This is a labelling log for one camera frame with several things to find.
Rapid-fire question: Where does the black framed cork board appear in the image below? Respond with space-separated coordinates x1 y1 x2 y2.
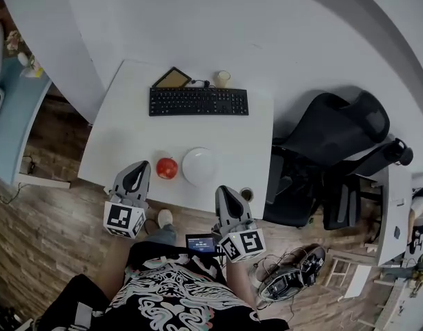
152 66 193 90

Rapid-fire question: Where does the person's white shoe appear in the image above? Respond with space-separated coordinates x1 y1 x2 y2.
157 209 175 228

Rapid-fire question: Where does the person's jeans leg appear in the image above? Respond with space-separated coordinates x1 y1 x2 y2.
141 221 178 246

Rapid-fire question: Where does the black electronic device with cables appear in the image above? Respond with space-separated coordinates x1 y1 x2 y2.
251 244 328 303

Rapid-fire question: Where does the black keyboard cable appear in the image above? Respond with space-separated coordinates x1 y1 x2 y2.
189 78 213 90

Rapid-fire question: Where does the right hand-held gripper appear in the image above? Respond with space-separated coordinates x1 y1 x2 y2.
213 185 266 264

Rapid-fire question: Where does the white plate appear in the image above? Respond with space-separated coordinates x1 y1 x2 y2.
181 146 219 187

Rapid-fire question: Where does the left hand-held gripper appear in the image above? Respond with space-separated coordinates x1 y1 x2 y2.
104 160 152 239

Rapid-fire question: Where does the black printed t-shirt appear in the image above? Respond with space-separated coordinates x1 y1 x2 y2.
41 241 292 331

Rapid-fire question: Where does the black floor cable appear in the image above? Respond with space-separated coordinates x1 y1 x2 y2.
20 154 39 176

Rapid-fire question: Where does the person's right forearm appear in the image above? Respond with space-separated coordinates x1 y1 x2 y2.
225 256 259 312

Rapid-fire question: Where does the dried flower bouquet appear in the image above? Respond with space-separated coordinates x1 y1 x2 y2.
5 29 25 56

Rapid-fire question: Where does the black keyboard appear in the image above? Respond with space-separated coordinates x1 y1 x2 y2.
148 87 250 117

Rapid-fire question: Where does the small wooden ladder frame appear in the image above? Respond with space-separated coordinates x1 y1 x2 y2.
324 256 351 286

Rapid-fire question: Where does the red apple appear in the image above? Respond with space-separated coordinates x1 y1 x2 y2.
155 157 179 180

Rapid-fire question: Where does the black office chair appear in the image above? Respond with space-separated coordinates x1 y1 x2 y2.
262 90 415 231

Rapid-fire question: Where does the cream candle jar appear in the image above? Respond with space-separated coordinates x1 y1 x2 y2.
215 70 231 89

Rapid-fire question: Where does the light blue desk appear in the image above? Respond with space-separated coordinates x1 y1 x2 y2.
0 56 54 186

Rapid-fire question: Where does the small black display screen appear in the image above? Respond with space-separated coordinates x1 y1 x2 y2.
185 233 217 254

